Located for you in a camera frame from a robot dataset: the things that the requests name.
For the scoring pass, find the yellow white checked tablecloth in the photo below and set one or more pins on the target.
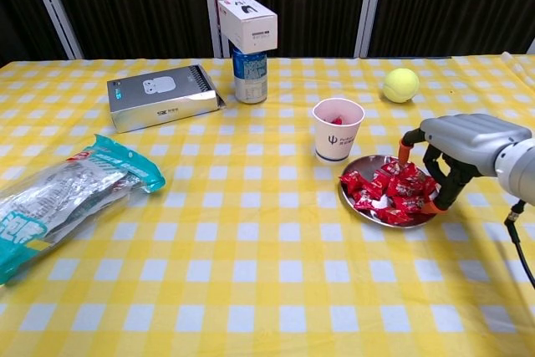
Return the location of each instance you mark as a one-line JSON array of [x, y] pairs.
[[251, 248]]

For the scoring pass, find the black pleated curtain panel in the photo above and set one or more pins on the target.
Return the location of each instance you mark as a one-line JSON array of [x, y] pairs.
[[134, 1], [451, 1], [309, 1], [16, 6]]

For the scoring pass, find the white paper cup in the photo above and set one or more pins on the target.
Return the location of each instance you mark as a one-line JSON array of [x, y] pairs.
[[334, 139]]

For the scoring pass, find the round steel plate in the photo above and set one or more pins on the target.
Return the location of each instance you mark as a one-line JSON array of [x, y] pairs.
[[363, 164]]

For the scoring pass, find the silver earbuds box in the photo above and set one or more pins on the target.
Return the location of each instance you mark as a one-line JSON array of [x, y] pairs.
[[159, 98]]

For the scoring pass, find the yellow tennis ball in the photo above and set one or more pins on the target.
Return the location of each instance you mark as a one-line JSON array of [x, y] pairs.
[[401, 85]]

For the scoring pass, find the teal silver snack bag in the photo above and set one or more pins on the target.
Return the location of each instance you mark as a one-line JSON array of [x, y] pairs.
[[62, 206]]

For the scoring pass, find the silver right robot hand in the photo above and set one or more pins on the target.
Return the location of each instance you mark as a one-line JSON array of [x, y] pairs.
[[468, 144]]

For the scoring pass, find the small white carton box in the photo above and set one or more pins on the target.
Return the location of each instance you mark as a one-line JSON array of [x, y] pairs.
[[251, 22]]

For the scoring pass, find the blue white drink can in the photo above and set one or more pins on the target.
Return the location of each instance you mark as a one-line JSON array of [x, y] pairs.
[[250, 81]]

